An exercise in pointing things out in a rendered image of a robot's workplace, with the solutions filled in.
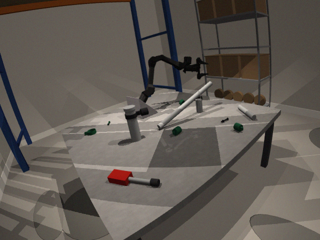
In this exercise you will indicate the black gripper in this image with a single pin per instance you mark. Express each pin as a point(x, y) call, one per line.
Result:
point(196, 68)

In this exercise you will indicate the grey cylinder with light round cap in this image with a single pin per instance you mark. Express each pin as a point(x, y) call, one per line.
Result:
point(132, 123)

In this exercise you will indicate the long white pipe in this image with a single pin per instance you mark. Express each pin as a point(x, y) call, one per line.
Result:
point(184, 105)

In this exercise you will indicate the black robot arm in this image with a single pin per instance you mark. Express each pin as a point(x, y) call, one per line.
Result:
point(150, 89)

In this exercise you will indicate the dark green ring clamp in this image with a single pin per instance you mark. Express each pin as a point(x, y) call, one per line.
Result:
point(90, 132)

